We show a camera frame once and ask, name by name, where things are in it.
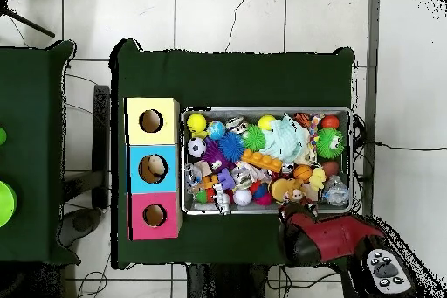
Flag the clear mesh bin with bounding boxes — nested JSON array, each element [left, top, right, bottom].
[[181, 106, 355, 216]]

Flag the wooden box with three holes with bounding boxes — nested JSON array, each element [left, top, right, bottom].
[[123, 96, 185, 243]]

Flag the blue spiky ball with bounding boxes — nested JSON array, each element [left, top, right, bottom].
[[218, 132, 246, 163]]

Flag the small globe ball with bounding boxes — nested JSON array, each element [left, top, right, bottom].
[[207, 121, 227, 142]]

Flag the black and white soccer ball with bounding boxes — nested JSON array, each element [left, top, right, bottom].
[[187, 138, 208, 159]]

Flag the yellow ball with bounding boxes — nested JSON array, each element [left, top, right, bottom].
[[186, 113, 208, 135], [258, 114, 278, 132]]

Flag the orange bumpy toy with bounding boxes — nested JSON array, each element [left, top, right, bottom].
[[241, 149, 284, 175]]

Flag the silver toy robot figure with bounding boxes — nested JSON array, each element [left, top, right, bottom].
[[212, 185, 234, 214]]

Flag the mint green cloth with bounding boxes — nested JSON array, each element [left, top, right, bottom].
[[261, 114, 312, 163]]

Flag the dark green table cloth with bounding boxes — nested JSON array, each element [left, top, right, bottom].
[[110, 38, 357, 271]]

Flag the green spiky ball with eyes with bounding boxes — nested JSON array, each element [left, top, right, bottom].
[[315, 127, 346, 159]]

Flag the black upright panel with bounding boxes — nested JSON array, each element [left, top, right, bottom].
[[90, 84, 112, 210]]

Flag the green cloth side table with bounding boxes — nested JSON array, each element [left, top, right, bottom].
[[0, 40, 77, 266]]

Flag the bright green cup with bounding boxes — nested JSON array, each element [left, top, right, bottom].
[[0, 179, 18, 229]]

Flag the black tripod leg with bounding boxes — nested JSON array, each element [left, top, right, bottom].
[[0, 0, 57, 39]]

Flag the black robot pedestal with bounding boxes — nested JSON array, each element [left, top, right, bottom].
[[184, 262, 287, 298]]

